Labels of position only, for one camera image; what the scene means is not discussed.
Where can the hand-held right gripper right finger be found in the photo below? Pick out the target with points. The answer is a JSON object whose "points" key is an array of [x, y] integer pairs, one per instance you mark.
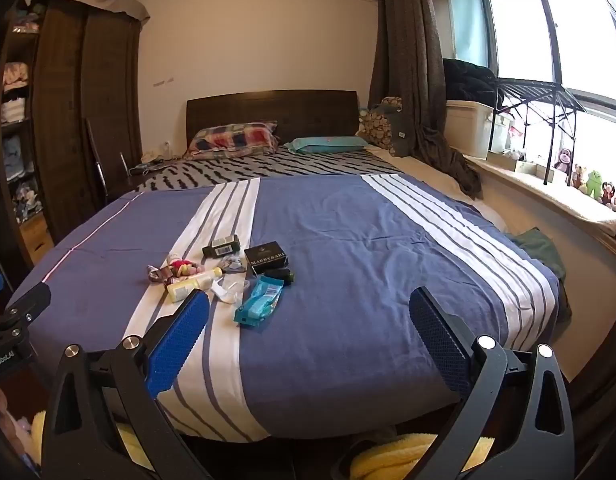
{"points": [[440, 345]]}

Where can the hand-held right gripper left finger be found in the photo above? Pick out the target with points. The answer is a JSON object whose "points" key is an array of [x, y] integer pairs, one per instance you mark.
{"points": [[178, 345]]}

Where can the pink green fuzzy scrunchie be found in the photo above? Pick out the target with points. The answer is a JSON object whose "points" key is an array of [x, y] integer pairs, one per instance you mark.
{"points": [[175, 270]]}

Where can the teal snack packet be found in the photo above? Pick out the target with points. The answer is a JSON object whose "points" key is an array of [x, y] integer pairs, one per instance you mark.
{"points": [[258, 306]]}

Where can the black thread spool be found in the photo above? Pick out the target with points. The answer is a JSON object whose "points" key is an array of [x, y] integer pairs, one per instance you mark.
{"points": [[280, 275]]}

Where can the clear plastic wrapper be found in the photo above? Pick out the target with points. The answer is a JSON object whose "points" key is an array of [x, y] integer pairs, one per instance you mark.
{"points": [[228, 291]]}

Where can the small patterned wrapper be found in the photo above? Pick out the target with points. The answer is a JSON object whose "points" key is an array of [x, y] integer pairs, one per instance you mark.
{"points": [[231, 262]]}

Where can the dark green bottle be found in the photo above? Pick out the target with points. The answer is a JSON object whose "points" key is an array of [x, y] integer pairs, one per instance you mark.
{"points": [[221, 246]]}

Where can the blue white striped blanket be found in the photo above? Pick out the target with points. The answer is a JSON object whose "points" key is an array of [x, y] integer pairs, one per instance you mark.
{"points": [[368, 260]]}

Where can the yellow fluffy rug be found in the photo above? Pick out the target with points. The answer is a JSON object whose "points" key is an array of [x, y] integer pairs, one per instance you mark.
{"points": [[388, 455]]}

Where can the black cardboard box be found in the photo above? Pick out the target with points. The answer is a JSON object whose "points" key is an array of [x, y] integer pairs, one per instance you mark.
{"points": [[266, 259]]}

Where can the dark green cloth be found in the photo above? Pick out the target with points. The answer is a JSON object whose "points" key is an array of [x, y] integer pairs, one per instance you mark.
{"points": [[540, 255]]}

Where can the zebra pattern bed sheet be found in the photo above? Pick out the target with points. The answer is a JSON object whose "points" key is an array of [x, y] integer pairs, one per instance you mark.
{"points": [[268, 167]]}

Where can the dark wooden wardrobe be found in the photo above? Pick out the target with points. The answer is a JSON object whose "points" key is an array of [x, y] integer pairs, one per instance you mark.
{"points": [[88, 110]]}

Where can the plaid pillow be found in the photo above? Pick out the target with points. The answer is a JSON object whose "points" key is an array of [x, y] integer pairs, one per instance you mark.
{"points": [[233, 139]]}

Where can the grey green cushion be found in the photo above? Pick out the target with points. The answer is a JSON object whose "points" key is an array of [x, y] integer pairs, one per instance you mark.
{"points": [[402, 132]]}

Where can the small brown bear plush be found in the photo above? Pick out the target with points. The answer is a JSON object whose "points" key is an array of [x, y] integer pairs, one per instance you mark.
{"points": [[579, 177]]}

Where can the white storage box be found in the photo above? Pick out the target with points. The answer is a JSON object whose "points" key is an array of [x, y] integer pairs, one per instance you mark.
{"points": [[468, 127]]}

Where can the brown monkey plush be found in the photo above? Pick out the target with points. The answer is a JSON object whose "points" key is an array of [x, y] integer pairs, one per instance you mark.
{"points": [[564, 160]]}

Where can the green frog plush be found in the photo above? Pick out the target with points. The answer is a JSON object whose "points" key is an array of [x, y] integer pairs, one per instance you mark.
{"points": [[594, 184]]}

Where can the brown patterned cushion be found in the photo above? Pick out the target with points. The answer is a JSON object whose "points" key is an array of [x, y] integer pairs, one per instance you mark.
{"points": [[378, 125]]}

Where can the teal pillow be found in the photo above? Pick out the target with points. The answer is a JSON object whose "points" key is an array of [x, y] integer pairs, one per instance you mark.
{"points": [[325, 144]]}

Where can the dark wooden headboard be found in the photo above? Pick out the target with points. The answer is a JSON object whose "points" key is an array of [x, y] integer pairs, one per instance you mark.
{"points": [[288, 112]]}

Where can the black padded coat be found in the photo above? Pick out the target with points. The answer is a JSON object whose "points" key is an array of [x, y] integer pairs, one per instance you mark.
{"points": [[468, 80]]}

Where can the black folding rack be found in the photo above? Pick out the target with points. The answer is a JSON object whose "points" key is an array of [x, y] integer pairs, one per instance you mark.
{"points": [[538, 92]]}

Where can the brown curtain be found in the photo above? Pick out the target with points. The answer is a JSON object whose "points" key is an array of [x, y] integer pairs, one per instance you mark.
{"points": [[408, 50]]}

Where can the teal window blind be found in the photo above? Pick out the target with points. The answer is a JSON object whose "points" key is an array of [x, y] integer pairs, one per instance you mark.
{"points": [[465, 15]]}

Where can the window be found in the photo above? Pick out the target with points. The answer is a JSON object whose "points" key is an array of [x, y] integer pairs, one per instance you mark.
{"points": [[563, 30]]}

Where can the metal frame chair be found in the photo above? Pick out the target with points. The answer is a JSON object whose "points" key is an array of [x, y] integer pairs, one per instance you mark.
{"points": [[100, 165]]}

